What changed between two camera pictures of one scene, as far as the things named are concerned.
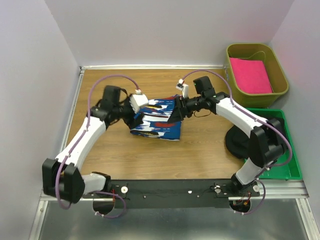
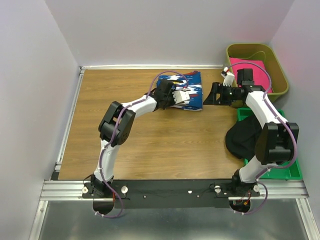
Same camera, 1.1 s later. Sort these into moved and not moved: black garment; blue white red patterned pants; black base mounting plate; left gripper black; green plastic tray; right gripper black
Moved: left gripper black; blue white red patterned pants; right gripper black
Not moved: black base mounting plate; green plastic tray; black garment
